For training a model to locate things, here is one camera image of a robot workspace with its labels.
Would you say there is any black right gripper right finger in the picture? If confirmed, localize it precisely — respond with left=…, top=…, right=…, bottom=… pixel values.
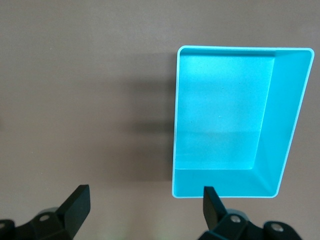
left=199, top=185, right=305, bottom=240

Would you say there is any blue plastic box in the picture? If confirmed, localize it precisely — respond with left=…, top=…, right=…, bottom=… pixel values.
left=171, top=44, right=316, bottom=200

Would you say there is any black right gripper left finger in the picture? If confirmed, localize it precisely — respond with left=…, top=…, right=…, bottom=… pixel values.
left=0, top=184, right=91, bottom=240

